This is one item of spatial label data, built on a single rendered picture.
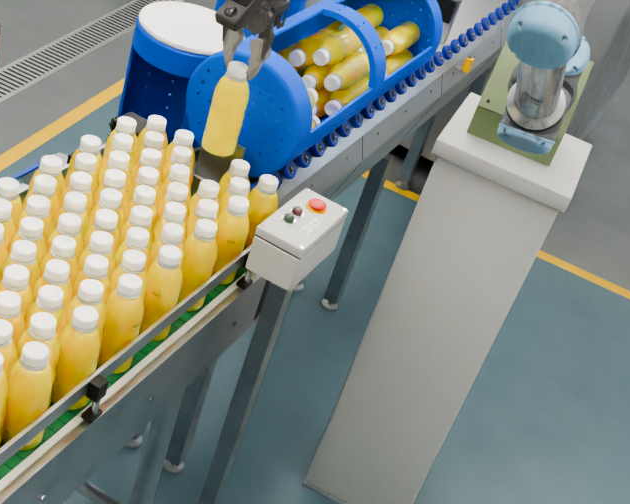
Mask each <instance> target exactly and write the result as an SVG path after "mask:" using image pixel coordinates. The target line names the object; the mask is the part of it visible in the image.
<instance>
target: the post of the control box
mask: <svg viewBox="0 0 630 504"><path fill-rule="evenodd" d="M293 289H294V288H293ZM293 289H292V290H291V291H289V292H288V291H286V290H284V289H282V288H281V287H279V286H277V285H275V284H273V283H272V282H270V284H269V287H268V290H267V293H266V296H265V299H264V302H263V305H262V308H261V312H260V315H259V318H258V321H257V324H256V327H255V330H254V333H253V336H252V339H251V342H250V345H249V348H248V351H247V354H246V357H245V360H244V363H243V366H242V370H241V373H240V376H239V379H238V382H237V385H236V388H235V391H234V394H233V397H232V400H231V403H230V406H229V409H228V412H227V415H226V418H225V421H224V425H223V428H222V431H221V434H220V437H219V440H218V443H217V446H216V449H215V452H214V455H213V458H212V461H211V464H210V467H209V470H208V473H207V476H206V479H205V483H204V486H203V489H202V492H201V495H200V498H199V501H198V504H220V501H221V498H222V495H223V492H224V489H225V486H226V483H227V480H228V478H229V475H230V472H231V469H232V466H233V463H234V460H235V457H236V454H237V451H238V449H239V446H240V443H241V440H242V437H243V434H244V431H245V428H246V425H247V422H248V420H249V417H250V414H251V411H252V408H253V405H254V402H255V399H256V396H257V393H258V391H259V388H260V385H261V382H262V379H263V376H264V373H265V370H266V367H267V364H268V362H269V359H270V356H271V353H272V350H273V347H274V344H275V341H276V338H277V335H278V333H279V330H280V327H281V324H282V321H283V318H284V315H285V312H286V309H287V306H288V304H289V301H290V298H291V295H292V292H293Z"/></svg>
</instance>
